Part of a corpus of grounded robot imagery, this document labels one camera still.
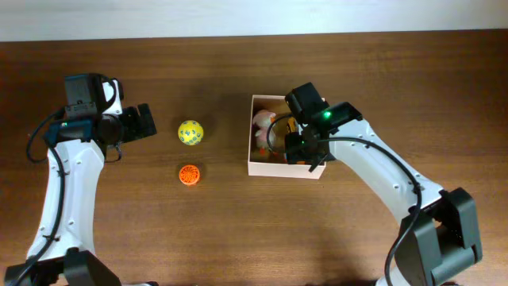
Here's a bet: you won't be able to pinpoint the grey yellow toy truck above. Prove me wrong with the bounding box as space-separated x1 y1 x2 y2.
286 117 298 133

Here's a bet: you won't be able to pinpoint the yellow ball blue letters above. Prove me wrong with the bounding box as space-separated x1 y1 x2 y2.
178 120 204 145

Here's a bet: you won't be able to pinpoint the white duck toy pink hat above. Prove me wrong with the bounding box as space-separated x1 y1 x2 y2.
252 110 276 156

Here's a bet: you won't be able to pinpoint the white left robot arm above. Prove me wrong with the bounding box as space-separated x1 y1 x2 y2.
4 73 156 285

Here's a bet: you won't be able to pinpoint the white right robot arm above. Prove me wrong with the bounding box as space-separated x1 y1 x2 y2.
287 102 483 285

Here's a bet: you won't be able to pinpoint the white cardboard box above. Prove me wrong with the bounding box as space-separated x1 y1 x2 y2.
247 95 327 180

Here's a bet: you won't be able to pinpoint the orange lattice ball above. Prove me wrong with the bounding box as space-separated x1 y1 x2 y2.
179 164 201 186

